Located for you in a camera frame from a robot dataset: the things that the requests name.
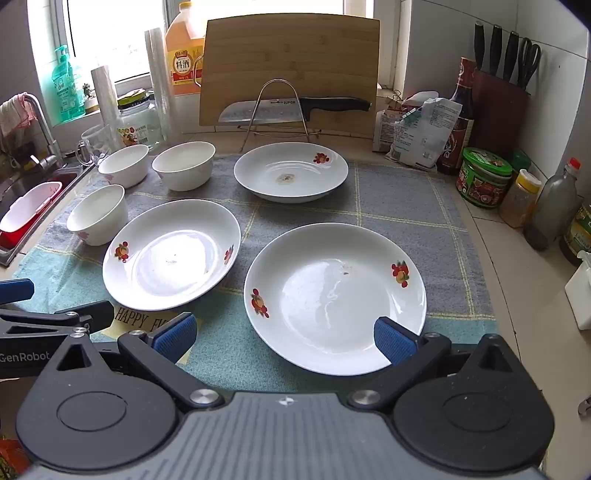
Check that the white and blue plastic bag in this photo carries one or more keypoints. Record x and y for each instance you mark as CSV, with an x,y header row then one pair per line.
x,y
422,134

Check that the bamboo cutting board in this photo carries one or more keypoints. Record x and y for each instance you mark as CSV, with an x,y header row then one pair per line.
x,y
291,55

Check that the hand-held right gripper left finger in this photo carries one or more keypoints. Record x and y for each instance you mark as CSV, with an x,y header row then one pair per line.
x,y
175,333

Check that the window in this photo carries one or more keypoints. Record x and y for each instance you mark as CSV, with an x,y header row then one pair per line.
x,y
115,37

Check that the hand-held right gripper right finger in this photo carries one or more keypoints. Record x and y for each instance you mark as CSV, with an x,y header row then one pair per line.
x,y
395,342

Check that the green dish soap bottle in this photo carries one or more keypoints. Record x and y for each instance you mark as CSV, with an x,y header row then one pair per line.
x,y
67,92

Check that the stack of clear plastic cups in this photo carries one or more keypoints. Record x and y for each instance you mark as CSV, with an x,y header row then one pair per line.
x,y
158,83

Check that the dark soy sauce bottle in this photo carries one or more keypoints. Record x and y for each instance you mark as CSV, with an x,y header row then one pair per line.
x,y
459,124

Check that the short plastic wrap roll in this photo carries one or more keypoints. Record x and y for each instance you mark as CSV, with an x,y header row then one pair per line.
x,y
105,106

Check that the grey checkered dish mat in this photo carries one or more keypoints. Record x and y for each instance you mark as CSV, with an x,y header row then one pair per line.
x,y
392,203

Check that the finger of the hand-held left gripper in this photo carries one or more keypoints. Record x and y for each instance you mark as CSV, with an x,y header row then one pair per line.
x,y
16,291
60,319

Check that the white ceramic bowl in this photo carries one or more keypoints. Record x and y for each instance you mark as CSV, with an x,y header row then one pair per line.
x,y
184,170
123,168

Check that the stack of white oval dishes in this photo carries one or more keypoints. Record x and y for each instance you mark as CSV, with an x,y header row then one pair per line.
x,y
171,258

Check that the white plastic box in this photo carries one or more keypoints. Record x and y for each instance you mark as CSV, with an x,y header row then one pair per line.
x,y
581,295

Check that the red and white basin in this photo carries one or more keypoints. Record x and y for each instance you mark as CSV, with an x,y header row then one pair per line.
x,y
30,207

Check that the steel sink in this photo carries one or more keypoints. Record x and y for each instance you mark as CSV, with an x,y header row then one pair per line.
x,y
18,184

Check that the dark red knife block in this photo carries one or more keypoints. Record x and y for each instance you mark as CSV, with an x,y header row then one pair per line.
x,y
501,115

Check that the white and orange plastic bag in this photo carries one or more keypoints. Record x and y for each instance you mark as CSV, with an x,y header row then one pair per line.
x,y
382,129

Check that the metal faucet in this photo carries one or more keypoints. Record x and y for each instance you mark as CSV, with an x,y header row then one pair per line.
x,y
44,124

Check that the pink cloth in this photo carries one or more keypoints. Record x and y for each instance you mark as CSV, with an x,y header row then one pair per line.
x,y
16,115

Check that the white plate with fruit print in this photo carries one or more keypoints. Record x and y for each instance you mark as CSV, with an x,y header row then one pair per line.
x,y
323,300

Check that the green-lidded sauce jar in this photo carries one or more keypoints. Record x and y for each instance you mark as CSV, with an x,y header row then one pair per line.
x,y
482,180

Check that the white plate with stained centre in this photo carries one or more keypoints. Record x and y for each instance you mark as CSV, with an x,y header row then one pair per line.
x,y
277,161

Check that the glass jar with green lid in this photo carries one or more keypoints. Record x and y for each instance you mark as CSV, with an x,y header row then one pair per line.
x,y
138,122

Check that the red-capped clear bottle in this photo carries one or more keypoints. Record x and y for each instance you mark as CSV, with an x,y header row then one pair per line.
x,y
551,207

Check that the yellow-lidded spice jar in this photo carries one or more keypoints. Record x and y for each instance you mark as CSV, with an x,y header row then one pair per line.
x,y
519,201

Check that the orange cooking wine bottle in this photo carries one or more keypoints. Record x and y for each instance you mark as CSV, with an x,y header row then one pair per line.
x,y
182,50

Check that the white dinner plate fruit motif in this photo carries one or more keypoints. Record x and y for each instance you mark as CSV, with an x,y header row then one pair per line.
x,y
98,217

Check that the black scissors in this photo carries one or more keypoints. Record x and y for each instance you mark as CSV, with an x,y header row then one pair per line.
x,y
527,64

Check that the clear glass mug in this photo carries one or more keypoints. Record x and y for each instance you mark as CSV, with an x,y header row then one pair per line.
x,y
94,143

